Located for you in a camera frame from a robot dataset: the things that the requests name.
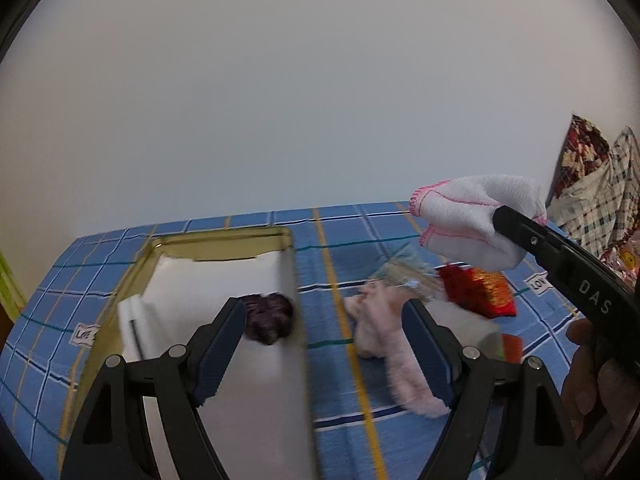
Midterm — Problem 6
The green floral curtain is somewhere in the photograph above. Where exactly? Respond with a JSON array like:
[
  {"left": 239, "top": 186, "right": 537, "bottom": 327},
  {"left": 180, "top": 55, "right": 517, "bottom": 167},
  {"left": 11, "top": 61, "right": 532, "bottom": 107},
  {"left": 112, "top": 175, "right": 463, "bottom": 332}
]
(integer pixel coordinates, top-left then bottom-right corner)
[{"left": 0, "top": 249, "right": 28, "bottom": 323}]

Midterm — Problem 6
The red and gold pouch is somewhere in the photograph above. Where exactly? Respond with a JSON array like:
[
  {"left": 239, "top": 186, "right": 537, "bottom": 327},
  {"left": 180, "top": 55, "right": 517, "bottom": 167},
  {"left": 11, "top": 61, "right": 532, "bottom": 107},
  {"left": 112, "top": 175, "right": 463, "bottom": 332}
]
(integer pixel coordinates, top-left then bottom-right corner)
[{"left": 437, "top": 265, "right": 518, "bottom": 319}]

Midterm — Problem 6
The yellow smiley face bag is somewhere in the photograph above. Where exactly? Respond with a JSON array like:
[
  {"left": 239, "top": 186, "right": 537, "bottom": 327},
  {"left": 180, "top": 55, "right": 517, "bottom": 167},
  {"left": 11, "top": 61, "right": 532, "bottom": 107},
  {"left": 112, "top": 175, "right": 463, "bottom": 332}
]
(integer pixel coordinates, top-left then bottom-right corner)
[{"left": 599, "top": 237, "right": 640, "bottom": 283}]

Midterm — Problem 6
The clear packet of cotton swabs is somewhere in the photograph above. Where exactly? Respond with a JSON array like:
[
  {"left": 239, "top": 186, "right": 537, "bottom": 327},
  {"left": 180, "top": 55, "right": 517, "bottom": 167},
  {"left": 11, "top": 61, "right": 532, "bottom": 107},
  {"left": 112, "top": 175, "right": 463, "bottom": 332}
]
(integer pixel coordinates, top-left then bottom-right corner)
[{"left": 369, "top": 244, "right": 447, "bottom": 306}]

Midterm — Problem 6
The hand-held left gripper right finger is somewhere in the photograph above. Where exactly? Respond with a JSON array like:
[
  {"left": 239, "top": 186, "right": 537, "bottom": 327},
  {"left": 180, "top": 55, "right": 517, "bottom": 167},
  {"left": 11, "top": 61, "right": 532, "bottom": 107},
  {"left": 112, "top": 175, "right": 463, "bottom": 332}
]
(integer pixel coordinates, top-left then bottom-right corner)
[{"left": 400, "top": 299, "right": 586, "bottom": 480}]

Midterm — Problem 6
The dark red floral quilt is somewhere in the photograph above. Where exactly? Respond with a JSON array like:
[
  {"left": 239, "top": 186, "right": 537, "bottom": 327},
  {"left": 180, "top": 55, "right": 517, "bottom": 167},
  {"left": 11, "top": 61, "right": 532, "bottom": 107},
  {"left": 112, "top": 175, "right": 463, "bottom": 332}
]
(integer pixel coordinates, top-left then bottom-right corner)
[{"left": 545, "top": 114, "right": 612, "bottom": 207}]

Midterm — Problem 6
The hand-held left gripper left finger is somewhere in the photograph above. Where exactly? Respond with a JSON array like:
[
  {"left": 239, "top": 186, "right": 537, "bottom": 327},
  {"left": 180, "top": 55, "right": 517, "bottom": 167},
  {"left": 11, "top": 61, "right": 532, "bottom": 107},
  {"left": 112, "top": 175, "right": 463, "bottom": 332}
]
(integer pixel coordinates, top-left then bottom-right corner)
[{"left": 60, "top": 297, "right": 248, "bottom": 480}]

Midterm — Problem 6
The blue plaid bedsheet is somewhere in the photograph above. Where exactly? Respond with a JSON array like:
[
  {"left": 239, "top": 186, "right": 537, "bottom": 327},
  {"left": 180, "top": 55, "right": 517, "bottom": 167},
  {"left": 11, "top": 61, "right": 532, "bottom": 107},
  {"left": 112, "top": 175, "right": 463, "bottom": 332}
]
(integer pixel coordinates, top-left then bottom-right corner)
[{"left": 0, "top": 201, "right": 603, "bottom": 480}]

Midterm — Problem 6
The person's right hand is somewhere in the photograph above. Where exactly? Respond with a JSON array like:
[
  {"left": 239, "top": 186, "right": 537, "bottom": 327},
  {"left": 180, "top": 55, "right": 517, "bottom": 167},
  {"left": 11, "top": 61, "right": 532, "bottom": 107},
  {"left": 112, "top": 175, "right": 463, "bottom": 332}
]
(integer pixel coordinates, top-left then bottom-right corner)
[{"left": 561, "top": 319, "right": 640, "bottom": 443}]

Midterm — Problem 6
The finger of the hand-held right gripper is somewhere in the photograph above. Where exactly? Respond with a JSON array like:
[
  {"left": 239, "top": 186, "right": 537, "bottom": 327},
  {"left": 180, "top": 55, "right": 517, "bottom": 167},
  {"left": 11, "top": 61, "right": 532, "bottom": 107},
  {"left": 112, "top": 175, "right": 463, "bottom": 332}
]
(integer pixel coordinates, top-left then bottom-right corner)
[{"left": 492, "top": 205, "right": 581, "bottom": 272}]

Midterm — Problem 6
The white cloth with pink trim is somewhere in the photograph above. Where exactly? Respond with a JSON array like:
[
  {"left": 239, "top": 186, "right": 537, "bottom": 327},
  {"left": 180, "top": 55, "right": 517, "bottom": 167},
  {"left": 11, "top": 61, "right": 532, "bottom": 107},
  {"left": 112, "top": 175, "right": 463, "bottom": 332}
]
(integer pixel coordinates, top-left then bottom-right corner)
[{"left": 410, "top": 174, "right": 547, "bottom": 270}]

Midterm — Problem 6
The dark purple rolled sock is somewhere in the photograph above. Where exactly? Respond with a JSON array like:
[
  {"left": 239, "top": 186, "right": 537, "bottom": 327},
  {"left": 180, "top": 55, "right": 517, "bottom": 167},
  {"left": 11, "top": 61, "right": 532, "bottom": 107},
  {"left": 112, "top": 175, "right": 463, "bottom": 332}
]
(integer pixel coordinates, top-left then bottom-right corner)
[{"left": 241, "top": 292, "right": 295, "bottom": 347}]

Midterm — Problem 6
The gold tin box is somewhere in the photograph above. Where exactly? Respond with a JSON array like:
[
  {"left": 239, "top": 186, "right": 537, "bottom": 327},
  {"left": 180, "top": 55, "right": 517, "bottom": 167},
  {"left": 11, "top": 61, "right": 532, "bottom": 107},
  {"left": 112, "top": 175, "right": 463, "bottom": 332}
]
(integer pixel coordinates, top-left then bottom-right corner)
[{"left": 57, "top": 226, "right": 321, "bottom": 480}]

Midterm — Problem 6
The plaid cloth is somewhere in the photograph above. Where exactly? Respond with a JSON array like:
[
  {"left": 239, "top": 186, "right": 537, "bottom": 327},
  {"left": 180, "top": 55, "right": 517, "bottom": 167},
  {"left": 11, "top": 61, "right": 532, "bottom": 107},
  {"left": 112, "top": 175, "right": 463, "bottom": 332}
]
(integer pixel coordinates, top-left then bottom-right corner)
[{"left": 549, "top": 126, "right": 640, "bottom": 263}]

